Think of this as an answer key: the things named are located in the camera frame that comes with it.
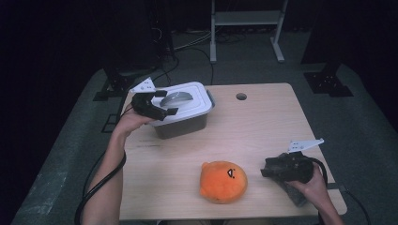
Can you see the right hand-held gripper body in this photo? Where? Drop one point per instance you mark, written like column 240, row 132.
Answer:
column 300, row 168

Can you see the grey translucent storage box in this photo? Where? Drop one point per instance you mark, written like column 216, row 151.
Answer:
column 181, row 129

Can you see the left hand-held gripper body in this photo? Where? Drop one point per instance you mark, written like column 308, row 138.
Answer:
column 142, row 104

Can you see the person's left hand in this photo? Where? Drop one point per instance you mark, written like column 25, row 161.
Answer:
column 128, row 123

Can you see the grey fluffy cloth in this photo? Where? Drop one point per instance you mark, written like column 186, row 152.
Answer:
column 270, row 168

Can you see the dark equipment stand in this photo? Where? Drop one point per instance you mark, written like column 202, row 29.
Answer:
column 161, row 31

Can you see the grey metal table foot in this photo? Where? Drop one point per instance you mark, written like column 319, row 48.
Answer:
column 336, row 186

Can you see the white metal stand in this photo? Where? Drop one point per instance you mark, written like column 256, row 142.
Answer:
column 247, row 18

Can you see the person's right hand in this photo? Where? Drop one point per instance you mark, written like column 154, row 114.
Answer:
column 316, row 190

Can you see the orange plush toy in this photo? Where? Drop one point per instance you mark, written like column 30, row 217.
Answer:
column 222, row 184

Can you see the black stand base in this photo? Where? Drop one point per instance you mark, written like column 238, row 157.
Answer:
column 115, row 86
column 328, row 82

